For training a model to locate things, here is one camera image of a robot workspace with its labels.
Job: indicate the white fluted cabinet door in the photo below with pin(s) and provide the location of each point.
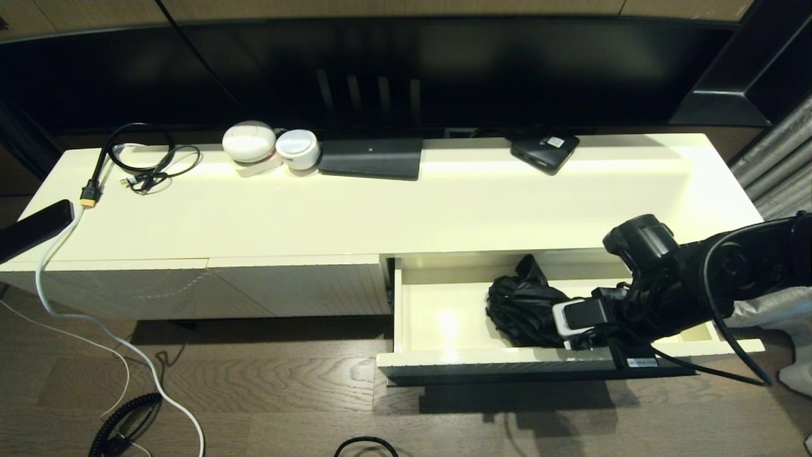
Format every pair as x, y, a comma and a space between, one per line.
165, 292
304, 285

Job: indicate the black flat television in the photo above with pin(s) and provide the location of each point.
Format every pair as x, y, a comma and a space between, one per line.
444, 63

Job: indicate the grey curtain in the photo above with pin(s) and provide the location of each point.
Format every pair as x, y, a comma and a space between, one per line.
780, 158

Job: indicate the small black box with label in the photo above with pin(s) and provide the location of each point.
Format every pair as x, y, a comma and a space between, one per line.
544, 152

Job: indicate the white fluted drawer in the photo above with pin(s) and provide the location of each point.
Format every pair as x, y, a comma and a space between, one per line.
444, 317

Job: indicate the large round white device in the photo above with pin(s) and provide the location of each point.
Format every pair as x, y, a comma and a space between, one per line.
249, 143

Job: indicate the white tv cabinet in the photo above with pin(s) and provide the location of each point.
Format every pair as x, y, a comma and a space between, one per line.
317, 209

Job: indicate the white flat base plate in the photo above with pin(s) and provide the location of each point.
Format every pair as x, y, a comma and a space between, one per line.
260, 169

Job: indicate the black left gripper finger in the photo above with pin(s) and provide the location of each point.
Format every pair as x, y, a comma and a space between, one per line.
38, 238
38, 222

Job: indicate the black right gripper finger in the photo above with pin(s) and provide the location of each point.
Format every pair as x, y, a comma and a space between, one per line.
580, 343

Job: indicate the black angular wall frame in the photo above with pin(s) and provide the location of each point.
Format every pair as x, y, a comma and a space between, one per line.
723, 108

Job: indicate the black folding umbrella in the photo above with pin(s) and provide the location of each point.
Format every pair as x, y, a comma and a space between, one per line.
523, 311

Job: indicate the white black wrist camera box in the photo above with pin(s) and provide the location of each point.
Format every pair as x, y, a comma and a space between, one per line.
580, 314

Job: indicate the small white cylindrical device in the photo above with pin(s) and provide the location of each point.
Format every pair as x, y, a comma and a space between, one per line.
298, 150

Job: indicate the white fabric bundle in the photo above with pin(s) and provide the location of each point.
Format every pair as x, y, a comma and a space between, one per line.
798, 381

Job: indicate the flat black set-top box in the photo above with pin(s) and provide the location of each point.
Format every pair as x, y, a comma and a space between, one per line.
371, 158

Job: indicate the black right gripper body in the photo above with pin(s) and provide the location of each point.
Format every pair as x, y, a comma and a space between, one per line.
631, 355

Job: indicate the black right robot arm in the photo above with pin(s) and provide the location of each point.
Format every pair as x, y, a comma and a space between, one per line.
672, 285

